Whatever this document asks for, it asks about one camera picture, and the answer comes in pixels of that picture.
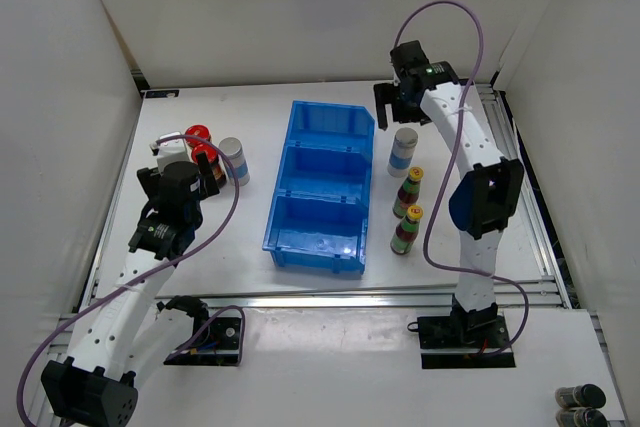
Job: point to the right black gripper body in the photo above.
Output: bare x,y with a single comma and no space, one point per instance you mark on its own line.
410,113

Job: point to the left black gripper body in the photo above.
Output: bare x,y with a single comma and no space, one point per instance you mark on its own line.
148,180

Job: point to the blue-label shaker can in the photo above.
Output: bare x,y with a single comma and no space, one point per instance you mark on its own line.
402,151
232,148

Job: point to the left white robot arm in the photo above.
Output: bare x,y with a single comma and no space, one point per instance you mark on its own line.
98,383

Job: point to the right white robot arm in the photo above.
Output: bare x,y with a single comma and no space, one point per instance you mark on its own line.
490,183

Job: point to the front red-lid sauce jar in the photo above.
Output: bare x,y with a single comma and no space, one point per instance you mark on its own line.
214,160

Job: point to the red-lid sauce jar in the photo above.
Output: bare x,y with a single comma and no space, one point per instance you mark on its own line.
196,133
214,160

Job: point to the rear red-lid sauce jar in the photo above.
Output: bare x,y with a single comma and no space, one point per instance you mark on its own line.
196,133

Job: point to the rear yellow-cap sauce bottle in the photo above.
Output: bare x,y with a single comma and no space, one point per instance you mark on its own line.
408,192

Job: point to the yellow-cap sauce bottle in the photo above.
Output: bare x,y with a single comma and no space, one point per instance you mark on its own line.
407,230
408,192

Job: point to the blue three-compartment plastic bin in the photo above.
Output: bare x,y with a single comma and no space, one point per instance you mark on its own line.
319,212

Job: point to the front yellow-cap sauce bottle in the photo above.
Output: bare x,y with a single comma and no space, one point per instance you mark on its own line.
407,230

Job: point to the upper dark corner bottle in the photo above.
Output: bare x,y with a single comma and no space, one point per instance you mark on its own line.
581,396

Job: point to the dark corner bottle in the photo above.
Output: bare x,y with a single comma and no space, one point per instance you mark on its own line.
581,417
581,396

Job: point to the lower dark corner bottle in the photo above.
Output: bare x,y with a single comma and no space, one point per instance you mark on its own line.
581,417

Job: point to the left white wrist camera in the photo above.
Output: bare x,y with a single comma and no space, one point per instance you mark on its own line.
169,149

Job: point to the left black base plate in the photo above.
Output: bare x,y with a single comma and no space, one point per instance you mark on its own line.
218,346

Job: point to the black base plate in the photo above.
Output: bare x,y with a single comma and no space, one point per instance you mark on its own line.
218,346
443,346

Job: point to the aluminium frame rail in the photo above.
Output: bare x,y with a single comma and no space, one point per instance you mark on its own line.
234,269

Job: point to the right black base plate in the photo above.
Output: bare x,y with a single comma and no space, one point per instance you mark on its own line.
443,346

